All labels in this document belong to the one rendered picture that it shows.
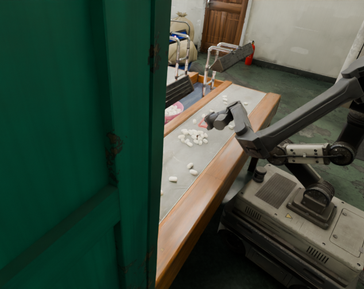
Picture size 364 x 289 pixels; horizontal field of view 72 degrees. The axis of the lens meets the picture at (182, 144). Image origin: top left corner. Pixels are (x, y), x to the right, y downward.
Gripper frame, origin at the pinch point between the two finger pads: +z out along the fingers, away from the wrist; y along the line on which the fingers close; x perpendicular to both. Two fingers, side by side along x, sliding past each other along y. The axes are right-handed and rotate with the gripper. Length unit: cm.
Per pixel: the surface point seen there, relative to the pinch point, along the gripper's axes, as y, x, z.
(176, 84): 18.8, -24.7, -14.0
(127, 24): 90, -30, -66
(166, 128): 5.4, -6.4, 17.4
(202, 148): 6.8, 11.1, 0.4
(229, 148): 1.4, 17.2, -10.7
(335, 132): -228, 123, -11
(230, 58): -45, -23, -12
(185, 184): 35.9, 14.7, -4.9
